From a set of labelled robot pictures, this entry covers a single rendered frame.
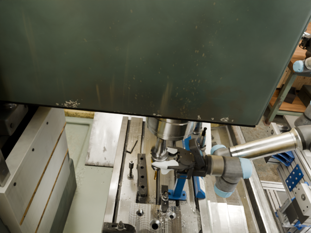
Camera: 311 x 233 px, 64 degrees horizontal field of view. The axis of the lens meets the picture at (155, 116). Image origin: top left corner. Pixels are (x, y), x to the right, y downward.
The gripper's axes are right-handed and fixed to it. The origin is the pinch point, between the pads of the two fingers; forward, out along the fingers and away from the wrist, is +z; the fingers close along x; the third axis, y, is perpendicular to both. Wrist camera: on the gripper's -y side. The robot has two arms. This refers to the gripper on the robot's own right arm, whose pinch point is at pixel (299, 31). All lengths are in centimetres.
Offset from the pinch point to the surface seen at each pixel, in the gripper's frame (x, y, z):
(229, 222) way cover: -87, 59, -97
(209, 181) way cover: -88, 60, -69
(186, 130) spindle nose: -119, -25, -103
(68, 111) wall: -177, 56, 18
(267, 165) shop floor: 15, 149, -10
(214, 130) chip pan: -61, 73, -15
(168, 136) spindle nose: -125, -23, -103
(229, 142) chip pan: -55, 71, -32
